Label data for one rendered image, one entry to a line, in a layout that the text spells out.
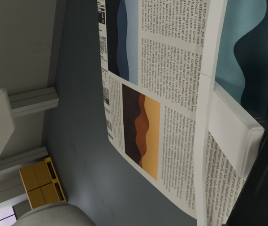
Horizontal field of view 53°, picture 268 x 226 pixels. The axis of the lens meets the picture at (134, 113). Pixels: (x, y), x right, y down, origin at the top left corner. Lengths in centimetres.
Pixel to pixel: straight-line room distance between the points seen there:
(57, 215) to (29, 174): 670
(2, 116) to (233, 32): 15
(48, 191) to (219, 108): 700
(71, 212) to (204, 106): 34
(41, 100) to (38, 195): 298
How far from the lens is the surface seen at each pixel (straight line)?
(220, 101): 16
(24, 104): 472
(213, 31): 17
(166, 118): 25
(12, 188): 899
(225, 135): 16
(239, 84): 18
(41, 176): 715
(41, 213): 47
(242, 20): 18
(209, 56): 17
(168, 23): 22
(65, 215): 46
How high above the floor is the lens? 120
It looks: 28 degrees down
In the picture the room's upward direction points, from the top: 107 degrees counter-clockwise
